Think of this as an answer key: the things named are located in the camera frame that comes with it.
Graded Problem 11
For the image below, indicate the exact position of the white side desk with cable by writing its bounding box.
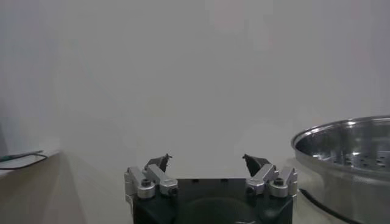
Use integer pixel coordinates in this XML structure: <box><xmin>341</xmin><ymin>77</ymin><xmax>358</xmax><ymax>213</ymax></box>
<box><xmin>0</xmin><ymin>148</ymin><xmax>62</xmax><ymax>180</ymax></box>

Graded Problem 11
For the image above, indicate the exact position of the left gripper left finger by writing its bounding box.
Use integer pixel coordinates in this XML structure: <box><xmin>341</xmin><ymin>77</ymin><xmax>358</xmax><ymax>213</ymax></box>
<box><xmin>124</xmin><ymin>153</ymin><xmax>179</xmax><ymax>199</ymax></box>

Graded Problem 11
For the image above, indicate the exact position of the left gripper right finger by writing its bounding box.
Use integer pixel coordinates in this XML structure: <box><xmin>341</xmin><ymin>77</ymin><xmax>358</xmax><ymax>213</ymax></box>
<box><xmin>242</xmin><ymin>153</ymin><xmax>299</xmax><ymax>198</ymax></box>

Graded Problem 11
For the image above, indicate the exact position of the black looped desk cable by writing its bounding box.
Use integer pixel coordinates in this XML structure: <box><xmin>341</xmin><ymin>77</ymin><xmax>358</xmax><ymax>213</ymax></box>
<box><xmin>0</xmin><ymin>153</ymin><xmax>49</xmax><ymax>170</ymax></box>

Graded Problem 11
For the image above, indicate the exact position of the stainless steel steamer basket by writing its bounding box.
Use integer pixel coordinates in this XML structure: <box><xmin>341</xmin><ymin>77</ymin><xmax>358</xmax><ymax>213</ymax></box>
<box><xmin>291</xmin><ymin>114</ymin><xmax>390</xmax><ymax>224</ymax></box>

